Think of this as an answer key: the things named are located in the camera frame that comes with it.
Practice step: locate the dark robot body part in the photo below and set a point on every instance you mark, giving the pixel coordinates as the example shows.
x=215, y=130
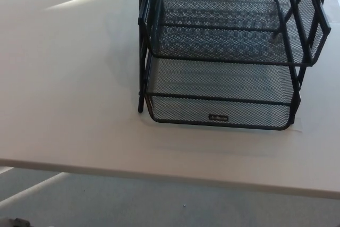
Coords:
x=14, y=223

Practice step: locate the black mesh tray with label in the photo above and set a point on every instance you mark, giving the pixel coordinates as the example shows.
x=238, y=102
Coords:
x=218, y=117

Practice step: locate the black mesh tiered letter tray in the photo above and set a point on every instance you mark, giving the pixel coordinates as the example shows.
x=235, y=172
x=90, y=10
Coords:
x=140, y=17

